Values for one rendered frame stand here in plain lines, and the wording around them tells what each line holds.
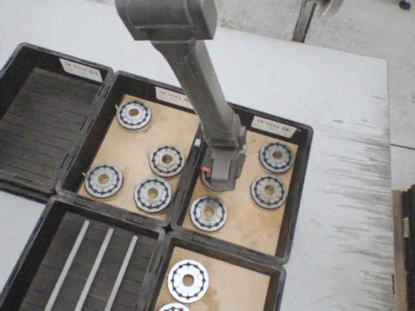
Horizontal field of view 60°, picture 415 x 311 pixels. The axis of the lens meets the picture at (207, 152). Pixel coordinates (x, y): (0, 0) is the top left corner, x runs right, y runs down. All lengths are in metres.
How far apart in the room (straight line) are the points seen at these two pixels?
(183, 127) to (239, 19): 1.58
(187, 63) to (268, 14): 2.17
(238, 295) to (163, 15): 0.73
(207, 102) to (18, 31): 1.12
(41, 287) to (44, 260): 0.07
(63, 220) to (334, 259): 0.79
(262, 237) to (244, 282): 0.13
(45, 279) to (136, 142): 0.43
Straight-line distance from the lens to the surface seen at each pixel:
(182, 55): 0.49
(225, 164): 0.78
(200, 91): 0.57
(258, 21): 2.60
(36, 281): 1.04
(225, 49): 1.47
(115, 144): 1.10
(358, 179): 1.32
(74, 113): 1.17
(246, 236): 1.01
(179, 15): 0.43
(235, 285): 0.98
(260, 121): 1.06
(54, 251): 1.04
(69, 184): 1.01
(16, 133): 1.19
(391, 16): 3.01
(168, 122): 1.11
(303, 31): 1.69
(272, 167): 1.05
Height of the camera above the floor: 1.80
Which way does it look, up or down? 65 degrees down
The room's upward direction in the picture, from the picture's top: 10 degrees clockwise
